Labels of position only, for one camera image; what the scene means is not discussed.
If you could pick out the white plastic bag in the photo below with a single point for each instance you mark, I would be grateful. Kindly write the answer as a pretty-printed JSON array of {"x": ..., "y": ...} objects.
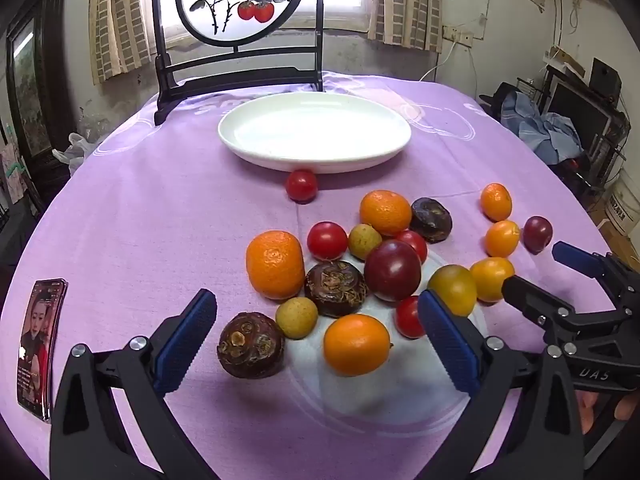
[{"x": 77, "y": 151}]

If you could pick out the white bucket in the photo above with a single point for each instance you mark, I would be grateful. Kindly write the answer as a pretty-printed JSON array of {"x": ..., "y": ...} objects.
[{"x": 622, "y": 200}]

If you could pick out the black speaker box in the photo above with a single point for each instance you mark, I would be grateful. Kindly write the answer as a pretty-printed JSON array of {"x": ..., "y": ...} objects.
[{"x": 606, "y": 79}]

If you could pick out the beige checked curtain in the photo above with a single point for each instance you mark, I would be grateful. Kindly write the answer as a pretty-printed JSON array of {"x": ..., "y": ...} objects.
[
  {"x": 405, "y": 5},
  {"x": 117, "y": 25}
]

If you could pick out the dark brown water chestnut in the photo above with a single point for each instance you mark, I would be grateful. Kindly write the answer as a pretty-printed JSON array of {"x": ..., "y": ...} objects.
[
  {"x": 431, "y": 220},
  {"x": 336, "y": 288},
  {"x": 250, "y": 345}
]

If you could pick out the blue clothes pile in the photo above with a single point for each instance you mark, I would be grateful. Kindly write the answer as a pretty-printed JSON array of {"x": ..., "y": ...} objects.
[{"x": 555, "y": 135}]

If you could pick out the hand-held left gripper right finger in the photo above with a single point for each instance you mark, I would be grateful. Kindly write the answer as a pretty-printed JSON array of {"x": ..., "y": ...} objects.
[{"x": 447, "y": 345}]

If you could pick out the large mandarin orange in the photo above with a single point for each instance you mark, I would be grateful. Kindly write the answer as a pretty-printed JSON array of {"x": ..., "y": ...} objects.
[{"x": 275, "y": 264}]

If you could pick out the large purple tomato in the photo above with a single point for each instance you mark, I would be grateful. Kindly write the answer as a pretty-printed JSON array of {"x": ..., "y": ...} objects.
[{"x": 392, "y": 270}]

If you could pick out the small purple tomato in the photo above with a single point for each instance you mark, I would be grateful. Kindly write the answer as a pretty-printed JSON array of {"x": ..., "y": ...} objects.
[{"x": 537, "y": 234}]

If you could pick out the small green-yellow fruit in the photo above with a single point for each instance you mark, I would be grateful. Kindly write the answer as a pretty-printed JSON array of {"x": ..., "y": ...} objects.
[
  {"x": 364, "y": 241},
  {"x": 296, "y": 318}
]

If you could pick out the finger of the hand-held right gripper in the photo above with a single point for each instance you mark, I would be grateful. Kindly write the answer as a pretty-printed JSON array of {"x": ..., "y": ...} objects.
[
  {"x": 575, "y": 257},
  {"x": 530, "y": 297}
]

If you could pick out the black monitor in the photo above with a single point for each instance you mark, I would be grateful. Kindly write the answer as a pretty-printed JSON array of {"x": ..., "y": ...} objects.
[{"x": 580, "y": 105}]

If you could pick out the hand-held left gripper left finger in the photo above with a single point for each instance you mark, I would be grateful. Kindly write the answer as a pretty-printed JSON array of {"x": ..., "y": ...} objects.
[{"x": 185, "y": 342}]

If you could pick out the small green-yellow fruit front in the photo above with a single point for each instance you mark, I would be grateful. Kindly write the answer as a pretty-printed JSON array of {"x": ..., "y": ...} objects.
[{"x": 296, "y": 318}]

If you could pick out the yellow-green tomato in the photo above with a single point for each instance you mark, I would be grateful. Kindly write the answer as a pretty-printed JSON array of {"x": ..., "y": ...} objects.
[{"x": 454, "y": 287}]

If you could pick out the white oval plate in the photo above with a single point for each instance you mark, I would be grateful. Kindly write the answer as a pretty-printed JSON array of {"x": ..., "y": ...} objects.
[{"x": 315, "y": 130}]

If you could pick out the black decorative screen stand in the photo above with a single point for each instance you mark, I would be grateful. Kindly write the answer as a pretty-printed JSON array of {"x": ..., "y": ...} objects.
[{"x": 240, "y": 67}]

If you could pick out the small green-yellow fruit centre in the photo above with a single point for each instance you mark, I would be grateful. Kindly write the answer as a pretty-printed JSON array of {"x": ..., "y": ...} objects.
[{"x": 364, "y": 241}]

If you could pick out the dark wooden cabinet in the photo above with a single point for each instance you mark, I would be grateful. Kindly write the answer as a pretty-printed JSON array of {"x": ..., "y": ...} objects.
[{"x": 47, "y": 85}]

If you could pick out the smartphone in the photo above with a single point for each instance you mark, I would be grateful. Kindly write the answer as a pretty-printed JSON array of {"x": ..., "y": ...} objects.
[{"x": 37, "y": 345}]

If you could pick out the smooth round orange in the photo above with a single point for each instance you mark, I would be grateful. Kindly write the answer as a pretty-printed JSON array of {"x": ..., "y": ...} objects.
[{"x": 356, "y": 345}]

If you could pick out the cardboard box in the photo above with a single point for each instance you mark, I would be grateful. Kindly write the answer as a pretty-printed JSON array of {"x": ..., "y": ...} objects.
[{"x": 565, "y": 57}]

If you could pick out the small orange tomato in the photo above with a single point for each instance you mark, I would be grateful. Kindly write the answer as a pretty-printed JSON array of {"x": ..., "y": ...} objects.
[
  {"x": 502, "y": 238},
  {"x": 496, "y": 202},
  {"x": 490, "y": 277}
]

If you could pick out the person's right hand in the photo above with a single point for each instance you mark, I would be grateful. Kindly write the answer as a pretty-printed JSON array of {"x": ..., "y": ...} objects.
[{"x": 589, "y": 410}]

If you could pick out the red cherry tomato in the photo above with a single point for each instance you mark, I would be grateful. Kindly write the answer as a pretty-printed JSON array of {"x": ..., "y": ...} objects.
[
  {"x": 327, "y": 240},
  {"x": 301, "y": 186},
  {"x": 415, "y": 244},
  {"x": 407, "y": 317}
]

